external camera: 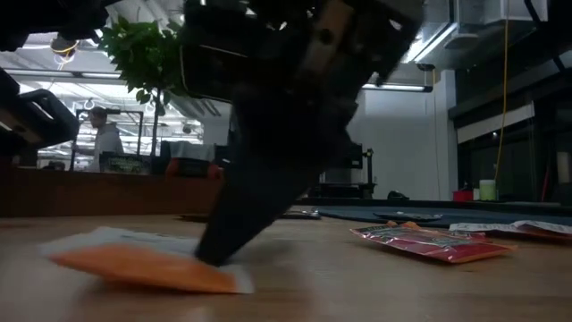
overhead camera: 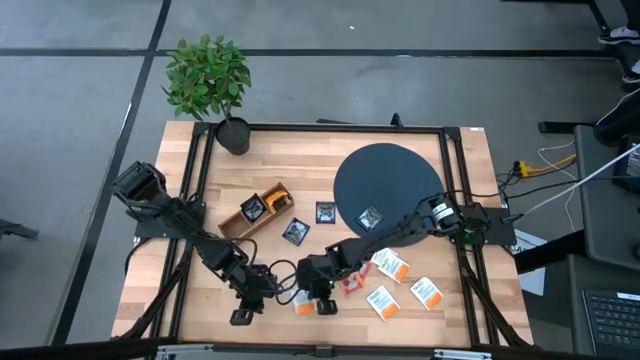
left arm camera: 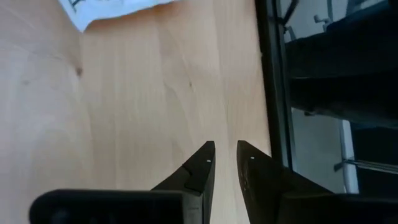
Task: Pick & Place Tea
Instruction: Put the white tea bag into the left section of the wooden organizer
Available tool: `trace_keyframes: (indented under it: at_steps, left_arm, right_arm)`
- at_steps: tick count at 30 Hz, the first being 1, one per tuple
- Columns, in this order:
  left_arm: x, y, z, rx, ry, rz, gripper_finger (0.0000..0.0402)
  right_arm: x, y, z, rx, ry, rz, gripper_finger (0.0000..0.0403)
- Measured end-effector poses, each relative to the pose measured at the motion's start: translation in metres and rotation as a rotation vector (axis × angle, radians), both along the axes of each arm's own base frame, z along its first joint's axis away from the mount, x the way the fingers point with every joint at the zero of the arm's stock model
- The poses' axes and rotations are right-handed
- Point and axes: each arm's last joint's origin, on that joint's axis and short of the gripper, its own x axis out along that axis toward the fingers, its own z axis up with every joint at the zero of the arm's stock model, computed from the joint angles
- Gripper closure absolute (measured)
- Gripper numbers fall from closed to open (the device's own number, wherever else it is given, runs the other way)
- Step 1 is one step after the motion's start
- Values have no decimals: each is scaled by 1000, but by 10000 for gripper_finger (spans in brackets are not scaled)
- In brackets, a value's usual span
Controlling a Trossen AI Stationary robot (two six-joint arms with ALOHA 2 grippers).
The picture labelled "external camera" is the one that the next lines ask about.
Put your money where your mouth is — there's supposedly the black aluminium table frame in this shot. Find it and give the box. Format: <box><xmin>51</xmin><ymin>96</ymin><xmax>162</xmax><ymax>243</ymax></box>
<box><xmin>294</xmin><ymin>194</ymin><xmax>572</xmax><ymax>214</ymax></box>

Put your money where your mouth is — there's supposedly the wooden three-compartment tray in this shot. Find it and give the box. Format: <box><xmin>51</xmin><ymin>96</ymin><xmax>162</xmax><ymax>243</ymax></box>
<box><xmin>0</xmin><ymin>167</ymin><xmax>224</xmax><ymax>219</ymax></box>

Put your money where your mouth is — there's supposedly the yellow hanging cable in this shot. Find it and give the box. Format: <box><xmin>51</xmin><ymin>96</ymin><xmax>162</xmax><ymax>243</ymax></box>
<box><xmin>492</xmin><ymin>0</ymin><xmax>511</xmax><ymax>182</ymax></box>

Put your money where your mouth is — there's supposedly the long ceiling lamp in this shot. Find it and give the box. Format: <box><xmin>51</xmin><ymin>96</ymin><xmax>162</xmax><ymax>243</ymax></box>
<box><xmin>361</xmin><ymin>82</ymin><xmax>433</xmax><ymax>94</ymax></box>
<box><xmin>2</xmin><ymin>66</ymin><xmax>122</xmax><ymax>81</ymax></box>

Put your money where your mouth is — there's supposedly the black camera stand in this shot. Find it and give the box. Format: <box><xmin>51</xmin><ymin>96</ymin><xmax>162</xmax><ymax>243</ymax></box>
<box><xmin>362</xmin><ymin>147</ymin><xmax>375</xmax><ymax>185</ymax></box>

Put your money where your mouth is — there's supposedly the yellow cable reel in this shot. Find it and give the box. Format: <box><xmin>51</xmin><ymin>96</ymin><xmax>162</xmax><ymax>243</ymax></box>
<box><xmin>49</xmin><ymin>35</ymin><xmax>80</xmax><ymax>59</ymax></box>

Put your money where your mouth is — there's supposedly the black monitor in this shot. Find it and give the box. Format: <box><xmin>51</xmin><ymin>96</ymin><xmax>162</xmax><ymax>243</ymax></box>
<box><xmin>346</xmin><ymin>141</ymin><xmax>365</xmax><ymax>171</ymax></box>

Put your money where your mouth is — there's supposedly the black robot station frame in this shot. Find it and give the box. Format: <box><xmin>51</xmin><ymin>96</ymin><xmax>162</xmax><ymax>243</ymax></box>
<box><xmin>70</xmin><ymin>107</ymin><xmax>145</xmax><ymax>172</ymax></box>

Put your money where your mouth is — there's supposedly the person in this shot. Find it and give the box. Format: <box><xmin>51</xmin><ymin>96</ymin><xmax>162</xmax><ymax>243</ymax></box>
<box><xmin>71</xmin><ymin>106</ymin><xmax>126</xmax><ymax>174</ymax></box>

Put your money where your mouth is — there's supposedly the green leafy plant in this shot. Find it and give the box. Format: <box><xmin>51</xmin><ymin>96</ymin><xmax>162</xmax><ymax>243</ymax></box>
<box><xmin>97</xmin><ymin>15</ymin><xmax>187</xmax><ymax>157</ymax></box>

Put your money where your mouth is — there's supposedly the grey cloth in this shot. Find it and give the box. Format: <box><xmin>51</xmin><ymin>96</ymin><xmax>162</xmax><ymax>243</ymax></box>
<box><xmin>168</xmin><ymin>140</ymin><xmax>217</xmax><ymax>165</ymax></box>

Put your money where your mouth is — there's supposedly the black side table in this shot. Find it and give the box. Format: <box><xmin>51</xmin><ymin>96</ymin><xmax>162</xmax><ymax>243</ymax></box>
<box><xmin>307</xmin><ymin>181</ymin><xmax>377</xmax><ymax>200</ymax></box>

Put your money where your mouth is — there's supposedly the pale green cup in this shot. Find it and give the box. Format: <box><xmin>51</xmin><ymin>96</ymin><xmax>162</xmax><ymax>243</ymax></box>
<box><xmin>478</xmin><ymin>179</ymin><xmax>498</xmax><ymax>202</ymax></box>

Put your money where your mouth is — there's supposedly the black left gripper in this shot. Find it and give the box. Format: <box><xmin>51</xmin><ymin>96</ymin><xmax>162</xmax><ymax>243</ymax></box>
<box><xmin>0</xmin><ymin>66</ymin><xmax>80</xmax><ymax>156</ymax></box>

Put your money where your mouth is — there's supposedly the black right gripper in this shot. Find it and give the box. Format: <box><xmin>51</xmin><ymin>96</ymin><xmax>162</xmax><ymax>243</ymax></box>
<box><xmin>181</xmin><ymin>0</ymin><xmax>425</xmax><ymax>267</ymax></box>

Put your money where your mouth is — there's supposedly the white ceiling air duct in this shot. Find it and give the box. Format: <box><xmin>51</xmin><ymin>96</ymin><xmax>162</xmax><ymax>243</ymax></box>
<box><xmin>422</xmin><ymin>0</ymin><xmax>549</xmax><ymax>51</ymax></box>

